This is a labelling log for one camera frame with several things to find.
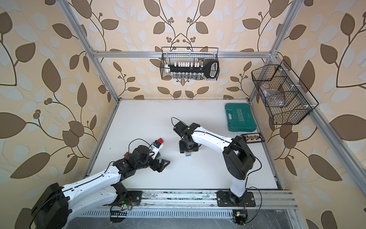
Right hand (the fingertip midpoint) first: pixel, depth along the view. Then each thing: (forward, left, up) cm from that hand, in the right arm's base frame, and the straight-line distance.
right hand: (186, 150), depth 86 cm
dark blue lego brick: (-1, -1, -5) cm, 5 cm away
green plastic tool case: (+24, -40, 0) cm, 47 cm away
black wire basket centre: (+35, +11, +30) cm, 47 cm away
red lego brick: (+10, +18, -5) cm, 21 cm away
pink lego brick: (-5, -1, +6) cm, 8 cm away
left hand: (-5, +13, +2) cm, 14 cm away
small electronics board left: (-29, +36, -8) cm, 47 cm away
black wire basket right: (+13, -54, +27) cm, 62 cm away
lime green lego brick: (0, -1, -4) cm, 4 cm away
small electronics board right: (-33, -26, -9) cm, 43 cm away
